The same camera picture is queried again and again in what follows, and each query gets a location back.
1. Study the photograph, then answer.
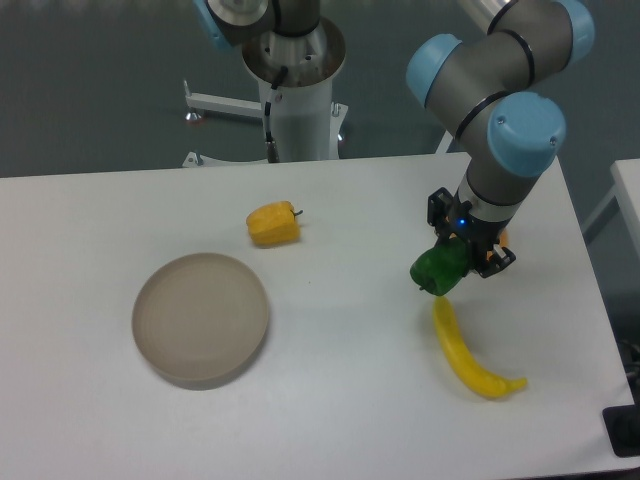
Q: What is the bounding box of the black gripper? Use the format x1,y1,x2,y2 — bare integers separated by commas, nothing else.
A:
427,187,516,279

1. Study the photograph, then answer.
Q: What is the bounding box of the green bell pepper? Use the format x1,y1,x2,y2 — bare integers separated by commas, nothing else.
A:
409,237,470,296

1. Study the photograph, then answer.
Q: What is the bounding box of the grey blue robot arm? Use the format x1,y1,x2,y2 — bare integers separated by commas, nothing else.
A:
195,1,595,293

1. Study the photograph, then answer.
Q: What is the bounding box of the yellow bell pepper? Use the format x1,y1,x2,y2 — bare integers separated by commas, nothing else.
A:
246,200,301,247

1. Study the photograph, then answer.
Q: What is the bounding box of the beige round plate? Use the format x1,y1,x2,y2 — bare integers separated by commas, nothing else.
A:
131,253,270,390

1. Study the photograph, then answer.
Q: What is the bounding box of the orange bread wedge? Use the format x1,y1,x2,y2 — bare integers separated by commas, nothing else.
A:
499,229,510,248

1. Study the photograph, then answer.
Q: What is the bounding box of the yellow banana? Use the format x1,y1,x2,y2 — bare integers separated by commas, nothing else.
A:
432,296,528,399

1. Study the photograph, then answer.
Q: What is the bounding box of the white side table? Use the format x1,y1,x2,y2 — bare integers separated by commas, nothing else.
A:
580,158,639,252

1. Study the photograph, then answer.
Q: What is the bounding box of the black cable on pedestal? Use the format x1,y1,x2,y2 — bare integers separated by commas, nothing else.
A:
262,65,289,164

